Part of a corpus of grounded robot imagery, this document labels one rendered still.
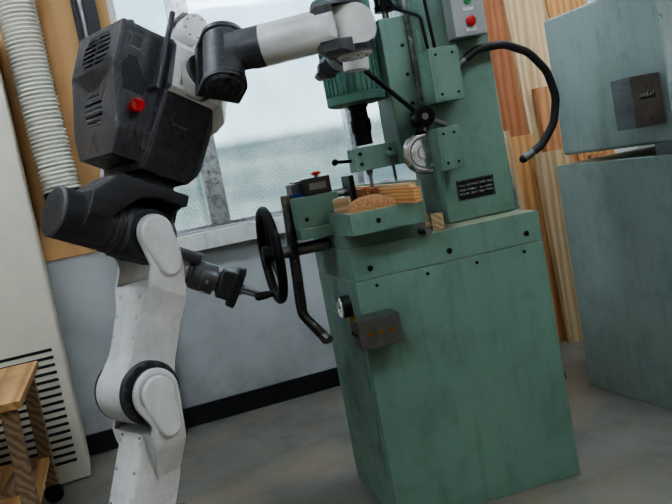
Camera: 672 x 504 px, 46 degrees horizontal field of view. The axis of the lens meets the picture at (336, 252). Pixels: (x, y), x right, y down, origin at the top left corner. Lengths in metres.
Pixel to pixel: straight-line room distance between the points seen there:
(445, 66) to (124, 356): 1.17
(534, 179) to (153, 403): 2.57
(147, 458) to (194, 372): 1.86
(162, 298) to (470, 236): 0.91
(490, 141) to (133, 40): 1.10
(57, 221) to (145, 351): 0.34
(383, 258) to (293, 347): 1.65
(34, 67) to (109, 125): 1.67
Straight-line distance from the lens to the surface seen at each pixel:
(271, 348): 3.73
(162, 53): 1.81
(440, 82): 2.28
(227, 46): 1.75
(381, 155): 2.37
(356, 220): 2.07
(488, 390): 2.35
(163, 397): 1.78
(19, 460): 2.62
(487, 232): 2.29
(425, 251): 2.22
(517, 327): 2.35
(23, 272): 3.28
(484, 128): 2.41
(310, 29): 1.71
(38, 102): 3.42
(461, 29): 2.35
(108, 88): 1.80
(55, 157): 3.39
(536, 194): 3.92
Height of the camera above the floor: 1.03
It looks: 6 degrees down
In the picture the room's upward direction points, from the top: 11 degrees counter-clockwise
